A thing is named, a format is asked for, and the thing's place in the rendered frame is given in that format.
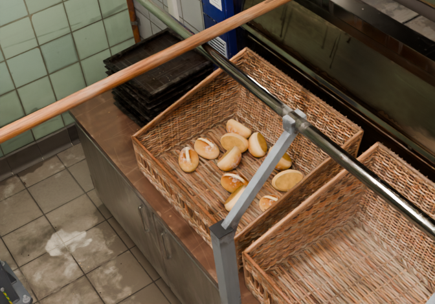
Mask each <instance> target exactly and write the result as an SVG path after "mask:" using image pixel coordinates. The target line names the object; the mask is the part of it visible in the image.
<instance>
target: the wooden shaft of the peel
mask: <svg viewBox="0 0 435 304"><path fill-rule="evenodd" d="M290 1H292V0H266V1H263V2H261V3H259V4H257V5H255V6H253V7H251V8H249V9H247V10H245V11H242V12H240V13H239V14H236V15H235V16H232V17H230V18H228V19H226V20H224V21H222V22H220V23H218V24H216V25H214V26H212V27H210V28H208V29H206V30H204V31H201V32H199V33H197V34H195V35H193V36H191V37H189V38H187V39H185V40H183V41H180V42H178V43H176V44H174V45H172V46H171V47H168V48H167V49H164V50H162V51H160V52H158V53H156V54H154V55H152V56H150V57H148V58H146V59H144V60H141V61H139V62H137V63H135V64H133V65H131V66H129V67H127V68H125V69H123V70H121V71H118V72H116V73H114V74H112V75H110V76H108V77H106V78H104V79H103V80H100V81H98V82H96V83H94V84H92V85H90V86H88V87H86V88H84V89H82V90H79V91H77V92H75V93H73V94H71V95H69V96H67V97H65V98H63V99H61V100H58V101H57V102H54V103H52V104H50V105H48V106H46V107H44V108H42V109H40V110H38V111H36V112H34V113H32V114H30V115H28V116H26V117H24V118H22V119H20V120H17V121H15V122H13V123H11V124H9V125H7V126H5V127H3V128H1V129H0V144H2V143H3V142H6V141H7V140H10V139H11V138H14V137H15V136H17V135H20V134H21V133H24V132H25V131H28V130H29V129H32V128H33V127H36V126H37V125H40V124H42V123H44V122H46V121H48V120H50V119H52V118H54V117H56V116H58V115H60V114H62V113H64V112H66V111H68V110H70V109H72V108H74V107H76V106H78V105H80V104H82V103H84V102H86V101H88V100H91V99H93V98H95V97H97V96H99V95H101V94H103V93H105V92H107V91H109V90H111V89H113V88H115V87H117V86H119V85H121V84H123V83H125V82H127V81H129V80H131V79H133V78H136V77H137V76H140V75H141V74H144V73H145V72H148V71H150V70H152V69H154V68H155V67H158V66H159V65H162V64H163V63H166V62H167V61H170V60H172V59H174V58H176V57H178V56H180V55H181V54H184V53H186V52H188V51H190V50H192V49H194V48H196V47H198V46H200V45H202V44H204V43H206V42H208V41H210V40H212V39H214V38H216V37H218V36H220V35H222V34H224V33H226V32H229V31H231V30H233V29H235V28H237V27H239V26H241V25H243V24H245V23H247V22H249V21H251V20H253V19H255V18H257V17H259V16H261V15H263V14H265V13H267V12H269V11H271V10H273V9H275V8H278V7H279V6H282V5H284V4H286V3H288V2H290Z"/></svg>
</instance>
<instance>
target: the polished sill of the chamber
mask: <svg viewBox="0 0 435 304"><path fill-rule="evenodd" d="M310 1H311V2H313V3H315V4H316V5H318V6H319V7H321V8H323V9H324V10H326V11H328V12H329V13H331V14H333V15H334V16H336V17H338V18H339V19H341V20H343V21H344V22H346V23H347V24H349V25H351V26H353V27H354V28H356V29H357V30H359V31H361V32H362V33H364V34H366V35H367V36H369V37H371V38H372V39H374V40H376V41H378V42H379V43H381V44H382V45H384V46H386V47H388V48H389V49H391V50H393V51H394V52H396V53H397V54H399V55H400V56H402V57H404V58H406V59H407V60H409V61H411V62H412V63H414V64H416V65H417V66H419V67H421V68H422V69H424V70H426V71H427V72H429V73H431V74H432V75H434V76H435V42H434V41H432V40H430V39H429V38H426V37H425V36H423V35H421V34H420V33H418V32H416V31H414V30H412V29H411V28H409V27H407V26H405V25H404V24H402V23H400V22H398V21H396V20H395V19H393V18H391V17H389V16H388V15H386V14H384V13H382V12H380V11H378V10H377V9H375V8H373V7H372V6H370V5H367V4H366V3H364V2H362V1H361V0H310Z"/></svg>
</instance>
